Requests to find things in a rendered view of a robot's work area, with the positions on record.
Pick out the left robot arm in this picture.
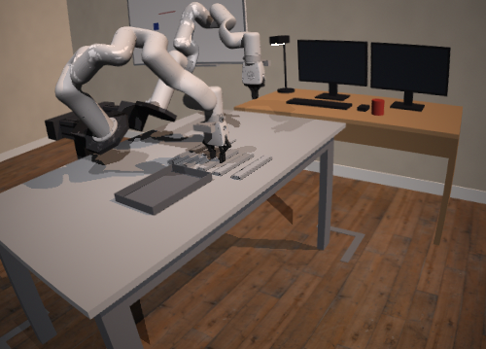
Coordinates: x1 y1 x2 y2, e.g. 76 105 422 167
145 2 271 110

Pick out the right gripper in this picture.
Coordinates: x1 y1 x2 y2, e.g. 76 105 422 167
202 120 231 163

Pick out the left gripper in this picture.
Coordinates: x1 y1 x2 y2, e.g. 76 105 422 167
242 61 265 99

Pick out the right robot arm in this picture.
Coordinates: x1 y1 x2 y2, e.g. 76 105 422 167
55 26 226 142

